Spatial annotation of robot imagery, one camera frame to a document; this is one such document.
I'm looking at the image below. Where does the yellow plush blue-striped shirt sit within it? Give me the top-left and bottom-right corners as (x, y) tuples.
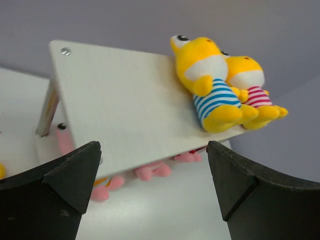
(170, 35), (259, 133)

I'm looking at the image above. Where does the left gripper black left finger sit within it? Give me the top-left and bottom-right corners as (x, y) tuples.
(0, 141), (102, 240)

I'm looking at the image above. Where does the yellow plush pink-striped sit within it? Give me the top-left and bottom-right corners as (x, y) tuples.
(221, 51), (289, 130)
(0, 163), (6, 179)

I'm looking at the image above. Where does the pink plush red polka-dot dress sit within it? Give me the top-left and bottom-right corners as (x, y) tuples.
(173, 147), (206, 163)

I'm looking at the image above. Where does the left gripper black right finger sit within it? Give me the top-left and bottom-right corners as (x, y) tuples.
(206, 141), (320, 240)

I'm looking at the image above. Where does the white two-tier shelf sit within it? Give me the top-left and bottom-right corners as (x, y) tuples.
(33, 40), (244, 178)

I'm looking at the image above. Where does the pink plush orange-striped shirt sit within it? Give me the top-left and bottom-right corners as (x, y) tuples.
(56, 122), (125, 202)

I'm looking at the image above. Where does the pink plush pink-striped shirt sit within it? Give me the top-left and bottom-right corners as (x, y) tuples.
(134, 160), (172, 182)

